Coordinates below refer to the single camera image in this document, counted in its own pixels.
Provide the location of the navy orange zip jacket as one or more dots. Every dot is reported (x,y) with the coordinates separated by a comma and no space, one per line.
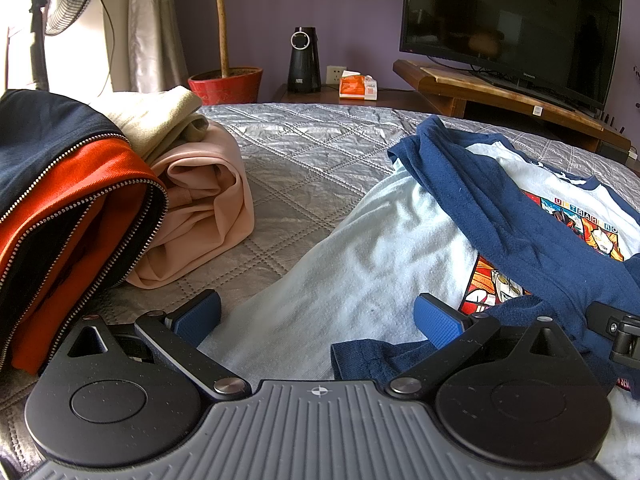
(65,200)

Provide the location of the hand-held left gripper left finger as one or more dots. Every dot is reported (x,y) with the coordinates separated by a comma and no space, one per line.
(200,317)

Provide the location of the pale curtain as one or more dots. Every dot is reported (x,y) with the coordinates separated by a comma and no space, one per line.
(150,25)

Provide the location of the black cylindrical appliance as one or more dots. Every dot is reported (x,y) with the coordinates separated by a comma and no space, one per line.
(304,62)

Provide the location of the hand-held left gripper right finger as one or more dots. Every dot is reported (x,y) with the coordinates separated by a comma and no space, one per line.
(440,322)

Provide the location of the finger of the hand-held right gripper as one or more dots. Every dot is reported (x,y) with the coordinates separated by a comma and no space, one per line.
(620,332)

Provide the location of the wooden television stand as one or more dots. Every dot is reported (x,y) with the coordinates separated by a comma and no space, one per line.
(450,85)

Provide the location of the orange tissue pack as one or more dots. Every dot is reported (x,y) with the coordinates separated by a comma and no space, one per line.
(356,85)

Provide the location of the beige folded garment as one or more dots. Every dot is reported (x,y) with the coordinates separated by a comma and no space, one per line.
(150,120)

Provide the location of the white wall socket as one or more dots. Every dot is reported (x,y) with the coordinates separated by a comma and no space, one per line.
(336,74)

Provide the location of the red plant pot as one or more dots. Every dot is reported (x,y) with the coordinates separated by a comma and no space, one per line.
(225,87)

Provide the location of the pink folded garment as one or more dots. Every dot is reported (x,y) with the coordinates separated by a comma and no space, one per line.
(210,210)

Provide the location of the black flat television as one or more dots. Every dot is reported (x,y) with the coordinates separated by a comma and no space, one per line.
(505,5)

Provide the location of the dark wooden low cabinet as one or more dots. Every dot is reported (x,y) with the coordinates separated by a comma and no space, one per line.
(400,96)

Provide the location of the grey quilted bedspread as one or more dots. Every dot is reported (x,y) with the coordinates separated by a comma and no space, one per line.
(310,160)

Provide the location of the green potted tree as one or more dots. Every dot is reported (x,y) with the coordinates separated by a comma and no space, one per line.
(222,20)

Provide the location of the light blue printed navy-sleeved shirt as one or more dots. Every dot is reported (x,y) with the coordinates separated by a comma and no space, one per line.
(380,240)

